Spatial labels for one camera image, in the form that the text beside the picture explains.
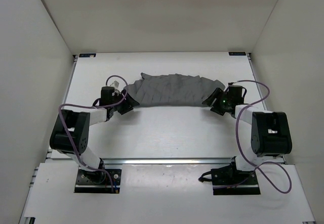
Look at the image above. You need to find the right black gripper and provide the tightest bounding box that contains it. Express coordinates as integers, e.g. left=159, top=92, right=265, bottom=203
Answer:
left=202, top=88, right=232, bottom=115

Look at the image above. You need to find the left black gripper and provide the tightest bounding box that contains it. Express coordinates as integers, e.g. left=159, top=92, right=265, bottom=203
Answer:
left=111, top=89, right=140, bottom=115

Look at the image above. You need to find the grey pleated skirt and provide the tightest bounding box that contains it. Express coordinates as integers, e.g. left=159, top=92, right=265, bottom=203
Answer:
left=125, top=73, right=225, bottom=108

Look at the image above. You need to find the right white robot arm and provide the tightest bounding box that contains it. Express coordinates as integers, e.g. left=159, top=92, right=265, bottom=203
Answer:
left=203, top=82, right=292, bottom=184

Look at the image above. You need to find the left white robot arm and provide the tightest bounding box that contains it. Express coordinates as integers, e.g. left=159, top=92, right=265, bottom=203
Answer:
left=50, top=86, right=139, bottom=183

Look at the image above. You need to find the right blue corner label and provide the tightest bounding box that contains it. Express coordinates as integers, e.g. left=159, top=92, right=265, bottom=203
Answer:
left=228, top=52, right=246, bottom=56

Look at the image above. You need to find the blue corner label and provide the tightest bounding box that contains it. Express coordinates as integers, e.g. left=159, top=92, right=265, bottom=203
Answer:
left=228, top=52, right=246, bottom=56
left=78, top=53, right=96, bottom=58

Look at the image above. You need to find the left blue corner label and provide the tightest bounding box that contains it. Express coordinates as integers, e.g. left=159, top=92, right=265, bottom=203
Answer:
left=78, top=53, right=96, bottom=58

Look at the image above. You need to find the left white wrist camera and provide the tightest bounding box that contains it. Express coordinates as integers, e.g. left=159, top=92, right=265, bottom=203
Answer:
left=110, top=80, right=119, bottom=88

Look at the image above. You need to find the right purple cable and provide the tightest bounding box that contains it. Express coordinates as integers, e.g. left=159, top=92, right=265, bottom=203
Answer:
left=229, top=80, right=292, bottom=194

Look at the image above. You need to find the purple cable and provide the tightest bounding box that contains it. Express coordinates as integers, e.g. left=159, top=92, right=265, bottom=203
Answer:
left=58, top=75, right=129, bottom=193
left=229, top=80, right=292, bottom=194

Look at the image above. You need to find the aluminium front rail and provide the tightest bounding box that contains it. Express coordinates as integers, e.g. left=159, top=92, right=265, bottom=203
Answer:
left=103, top=158, right=231, bottom=165

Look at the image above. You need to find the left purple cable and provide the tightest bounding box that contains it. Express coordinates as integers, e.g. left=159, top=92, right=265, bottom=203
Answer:
left=58, top=75, right=129, bottom=193

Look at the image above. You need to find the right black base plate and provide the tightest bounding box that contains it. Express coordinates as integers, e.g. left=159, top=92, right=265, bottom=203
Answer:
left=198, top=165, right=261, bottom=196

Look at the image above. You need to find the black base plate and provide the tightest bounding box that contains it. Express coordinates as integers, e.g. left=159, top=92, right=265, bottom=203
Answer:
left=74, top=168, right=122, bottom=194
left=198, top=165, right=261, bottom=196

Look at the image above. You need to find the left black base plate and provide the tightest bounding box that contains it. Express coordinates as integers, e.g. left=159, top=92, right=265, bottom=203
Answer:
left=74, top=168, right=122, bottom=194

